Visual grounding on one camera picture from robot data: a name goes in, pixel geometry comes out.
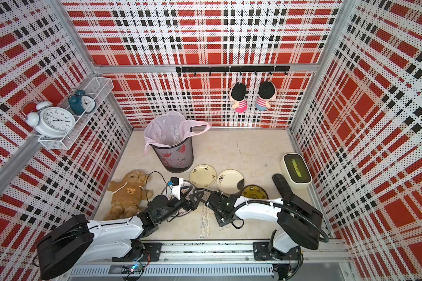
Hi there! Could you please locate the black hook rail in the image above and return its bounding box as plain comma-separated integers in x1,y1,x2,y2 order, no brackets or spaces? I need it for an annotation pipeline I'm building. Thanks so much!
175,66,291,75

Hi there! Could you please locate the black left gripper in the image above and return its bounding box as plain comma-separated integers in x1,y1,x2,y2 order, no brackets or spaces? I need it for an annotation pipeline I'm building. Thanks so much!
158,184,204,223

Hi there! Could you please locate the black remote control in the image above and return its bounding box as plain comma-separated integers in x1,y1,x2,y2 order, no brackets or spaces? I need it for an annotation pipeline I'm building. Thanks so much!
272,173,293,198

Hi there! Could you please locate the white alarm clock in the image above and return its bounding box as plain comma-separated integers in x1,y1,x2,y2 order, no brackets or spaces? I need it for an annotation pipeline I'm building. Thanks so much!
26,101,76,139

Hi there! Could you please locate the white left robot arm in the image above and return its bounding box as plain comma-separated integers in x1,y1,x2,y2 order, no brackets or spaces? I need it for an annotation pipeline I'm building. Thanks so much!
36,186,197,281

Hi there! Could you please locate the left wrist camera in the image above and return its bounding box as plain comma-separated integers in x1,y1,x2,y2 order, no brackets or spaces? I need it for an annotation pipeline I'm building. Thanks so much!
168,177,184,200

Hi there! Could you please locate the teal alarm clock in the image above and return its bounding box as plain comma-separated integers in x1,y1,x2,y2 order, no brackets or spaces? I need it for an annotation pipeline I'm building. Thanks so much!
68,90,96,115

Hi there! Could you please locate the black mesh trash bin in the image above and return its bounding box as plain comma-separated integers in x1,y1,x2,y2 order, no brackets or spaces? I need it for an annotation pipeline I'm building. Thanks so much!
151,137,194,173

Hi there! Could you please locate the cream plate with flowers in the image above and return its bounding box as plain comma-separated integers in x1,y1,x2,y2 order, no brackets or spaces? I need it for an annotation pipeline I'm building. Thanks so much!
189,165,217,188

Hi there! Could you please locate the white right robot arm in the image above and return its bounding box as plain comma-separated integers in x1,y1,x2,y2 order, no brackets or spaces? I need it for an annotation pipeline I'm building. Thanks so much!
193,188,330,261

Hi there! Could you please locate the pink plastic bin liner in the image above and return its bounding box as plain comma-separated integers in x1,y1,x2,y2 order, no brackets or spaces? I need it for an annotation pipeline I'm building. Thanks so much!
143,111,211,154

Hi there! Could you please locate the cream plate with black pattern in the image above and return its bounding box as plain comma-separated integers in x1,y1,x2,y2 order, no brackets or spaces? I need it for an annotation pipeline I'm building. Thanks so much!
218,169,245,194

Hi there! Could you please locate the white box with green display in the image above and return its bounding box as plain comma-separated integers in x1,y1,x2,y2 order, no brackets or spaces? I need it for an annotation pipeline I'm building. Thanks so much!
280,153,312,190

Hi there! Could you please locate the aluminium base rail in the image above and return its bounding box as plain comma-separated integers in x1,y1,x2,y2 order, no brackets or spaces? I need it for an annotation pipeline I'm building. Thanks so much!
61,240,356,281

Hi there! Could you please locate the doll with striped shirt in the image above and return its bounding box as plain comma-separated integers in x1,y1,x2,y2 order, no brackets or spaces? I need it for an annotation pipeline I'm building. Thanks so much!
256,81,277,111

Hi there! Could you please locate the yellow dark patterned plate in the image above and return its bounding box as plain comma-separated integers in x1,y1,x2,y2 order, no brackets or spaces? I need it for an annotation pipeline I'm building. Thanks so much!
240,185,269,200

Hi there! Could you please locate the green circuit board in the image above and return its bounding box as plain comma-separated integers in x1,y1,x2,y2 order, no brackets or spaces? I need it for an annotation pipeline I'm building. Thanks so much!
121,265,144,276

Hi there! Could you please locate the white wire wall shelf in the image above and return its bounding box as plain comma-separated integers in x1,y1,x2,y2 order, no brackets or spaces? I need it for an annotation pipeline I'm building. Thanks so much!
38,76,114,150

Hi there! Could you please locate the doll with pink dress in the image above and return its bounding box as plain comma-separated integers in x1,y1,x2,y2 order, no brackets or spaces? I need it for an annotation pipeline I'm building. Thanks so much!
229,83,247,114

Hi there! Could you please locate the white orange patterned plate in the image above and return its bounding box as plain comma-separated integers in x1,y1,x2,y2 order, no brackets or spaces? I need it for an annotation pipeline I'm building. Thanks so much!
161,181,193,218

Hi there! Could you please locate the brown teddy bear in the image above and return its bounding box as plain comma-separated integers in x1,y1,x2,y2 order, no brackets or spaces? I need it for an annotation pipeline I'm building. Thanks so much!
104,170,153,220

